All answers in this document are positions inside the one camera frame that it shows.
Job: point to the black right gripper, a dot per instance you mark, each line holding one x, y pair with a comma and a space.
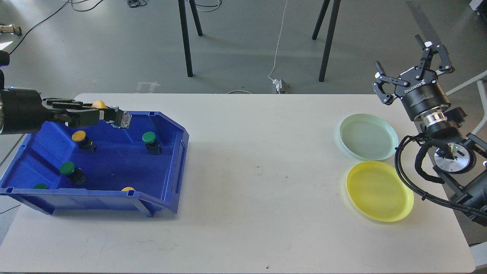
422, 95

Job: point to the white chair base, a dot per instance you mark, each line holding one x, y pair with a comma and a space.
480, 81

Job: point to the yellow plate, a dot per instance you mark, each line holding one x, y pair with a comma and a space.
376, 191

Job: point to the black stand leg right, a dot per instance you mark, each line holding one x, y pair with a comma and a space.
330, 33

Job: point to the green button front edge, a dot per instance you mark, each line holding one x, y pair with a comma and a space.
40, 186

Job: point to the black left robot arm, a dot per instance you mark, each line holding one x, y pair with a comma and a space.
3, 76

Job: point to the green push button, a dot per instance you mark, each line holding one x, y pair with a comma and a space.
74, 173
152, 145

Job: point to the yellow push button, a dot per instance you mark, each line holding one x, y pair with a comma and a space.
113, 115
84, 143

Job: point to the white power adapter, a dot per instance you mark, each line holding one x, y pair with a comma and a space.
280, 86

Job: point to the light green plate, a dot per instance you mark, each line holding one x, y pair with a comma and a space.
368, 137

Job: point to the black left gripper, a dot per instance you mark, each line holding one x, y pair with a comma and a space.
23, 112

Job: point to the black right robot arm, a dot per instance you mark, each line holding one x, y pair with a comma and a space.
443, 150

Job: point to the blue plastic bin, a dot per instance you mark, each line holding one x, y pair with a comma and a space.
120, 160

